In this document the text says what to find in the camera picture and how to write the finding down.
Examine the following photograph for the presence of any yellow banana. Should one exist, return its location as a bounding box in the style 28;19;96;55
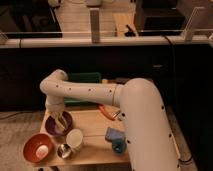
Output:
51;112;67;131

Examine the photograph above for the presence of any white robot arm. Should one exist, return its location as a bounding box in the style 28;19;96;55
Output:
40;69;181;171

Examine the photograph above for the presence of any purple bowl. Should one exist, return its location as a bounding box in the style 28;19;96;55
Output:
45;112;73;136

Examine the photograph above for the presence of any red bowl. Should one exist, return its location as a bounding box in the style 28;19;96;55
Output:
23;133;53;163

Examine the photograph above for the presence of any white cup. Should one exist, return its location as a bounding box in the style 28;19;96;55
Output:
66;129;83;151

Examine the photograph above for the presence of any green dish rack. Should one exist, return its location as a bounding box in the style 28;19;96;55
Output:
64;72;101;106

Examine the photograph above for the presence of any small metal cup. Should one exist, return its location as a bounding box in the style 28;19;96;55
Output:
57;144;72;159

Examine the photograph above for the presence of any wooden board table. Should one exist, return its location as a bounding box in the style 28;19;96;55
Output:
34;107;183;167

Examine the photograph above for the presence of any orange handled tool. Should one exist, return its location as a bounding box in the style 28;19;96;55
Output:
98;105;120;121

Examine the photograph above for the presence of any white shelf rail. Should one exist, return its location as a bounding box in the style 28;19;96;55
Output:
0;34;213;49

